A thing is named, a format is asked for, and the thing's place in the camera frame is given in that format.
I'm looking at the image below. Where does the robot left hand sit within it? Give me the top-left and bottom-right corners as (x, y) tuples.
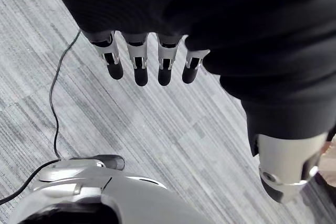
(43, 0), (336, 204)

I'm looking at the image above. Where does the silver robot leg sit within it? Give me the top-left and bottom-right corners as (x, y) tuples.
(7, 158), (211, 224)

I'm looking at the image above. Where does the black cable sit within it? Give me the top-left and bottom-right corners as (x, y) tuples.
(0, 29), (82, 206)

